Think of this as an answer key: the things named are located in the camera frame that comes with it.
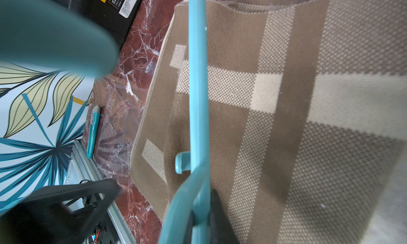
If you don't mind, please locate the aluminium frame rail front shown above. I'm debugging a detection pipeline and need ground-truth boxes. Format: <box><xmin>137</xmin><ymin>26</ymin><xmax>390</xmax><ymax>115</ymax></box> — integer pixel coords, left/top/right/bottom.
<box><xmin>64</xmin><ymin>141</ymin><xmax>136</xmax><ymax>244</ymax></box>

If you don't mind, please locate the brown plaid scarf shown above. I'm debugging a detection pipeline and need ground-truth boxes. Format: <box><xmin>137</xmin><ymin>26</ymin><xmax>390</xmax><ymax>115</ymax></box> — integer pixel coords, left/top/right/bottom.
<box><xmin>131</xmin><ymin>0</ymin><xmax>407</xmax><ymax>244</ymax></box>

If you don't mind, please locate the teal plastic hanger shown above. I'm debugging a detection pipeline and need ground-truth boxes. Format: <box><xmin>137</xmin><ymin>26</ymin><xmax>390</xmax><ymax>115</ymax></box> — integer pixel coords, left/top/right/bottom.
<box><xmin>1</xmin><ymin>0</ymin><xmax>211</xmax><ymax>244</ymax></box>

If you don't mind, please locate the black yellow toolbox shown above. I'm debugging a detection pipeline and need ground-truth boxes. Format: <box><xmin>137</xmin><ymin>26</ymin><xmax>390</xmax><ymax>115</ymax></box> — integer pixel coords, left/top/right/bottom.
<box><xmin>51</xmin><ymin>0</ymin><xmax>142</xmax><ymax>48</ymax></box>

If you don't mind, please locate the teal utility knife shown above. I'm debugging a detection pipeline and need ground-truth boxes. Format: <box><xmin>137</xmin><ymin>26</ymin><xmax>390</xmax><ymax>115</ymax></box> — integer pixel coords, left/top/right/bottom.
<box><xmin>86</xmin><ymin>105</ymin><xmax>101</xmax><ymax>159</ymax></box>

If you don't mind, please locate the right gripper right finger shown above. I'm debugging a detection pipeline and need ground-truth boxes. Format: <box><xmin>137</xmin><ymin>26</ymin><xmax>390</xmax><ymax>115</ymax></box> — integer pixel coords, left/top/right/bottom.
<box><xmin>184</xmin><ymin>188</ymin><xmax>241</xmax><ymax>244</ymax></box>

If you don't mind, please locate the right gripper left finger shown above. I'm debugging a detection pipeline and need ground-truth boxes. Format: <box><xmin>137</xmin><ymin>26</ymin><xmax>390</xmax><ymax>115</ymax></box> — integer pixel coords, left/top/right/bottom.
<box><xmin>1</xmin><ymin>179</ymin><xmax>120</xmax><ymax>244</ymax></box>

